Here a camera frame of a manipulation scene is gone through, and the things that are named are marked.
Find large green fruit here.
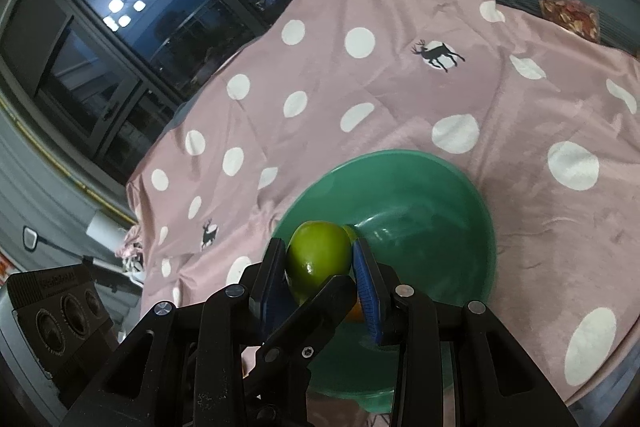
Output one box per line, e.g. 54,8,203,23
285,220,353,308

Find dark window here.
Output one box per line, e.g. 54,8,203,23
0,0,331,188

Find grey curtain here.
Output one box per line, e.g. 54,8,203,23
0,107,136,268

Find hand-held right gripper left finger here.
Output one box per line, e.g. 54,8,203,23
59,237,296,427

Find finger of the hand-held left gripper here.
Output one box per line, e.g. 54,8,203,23
243,275,358,400

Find green bowl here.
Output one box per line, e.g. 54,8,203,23
270,149,498,414

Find red snack packet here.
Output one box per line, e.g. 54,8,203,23
537,0,601,42

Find pink polka dot blanket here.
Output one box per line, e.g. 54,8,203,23
116,0,640,427

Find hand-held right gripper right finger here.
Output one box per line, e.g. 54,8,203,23
351,237,581,427

